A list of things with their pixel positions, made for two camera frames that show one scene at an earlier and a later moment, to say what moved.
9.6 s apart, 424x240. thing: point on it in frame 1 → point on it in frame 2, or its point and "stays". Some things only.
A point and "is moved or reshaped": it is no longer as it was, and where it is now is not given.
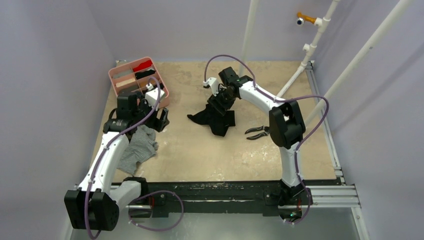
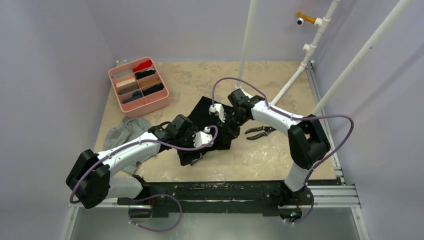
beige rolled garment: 130,80 stays
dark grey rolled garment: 128,90 stays
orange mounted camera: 303,18 stays
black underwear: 219,123 is moved or reshaped
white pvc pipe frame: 322,23 stays
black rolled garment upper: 140,74 stays
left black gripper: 157,124 → 189,134
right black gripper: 218,105 → 230,124
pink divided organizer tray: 135,76 stays
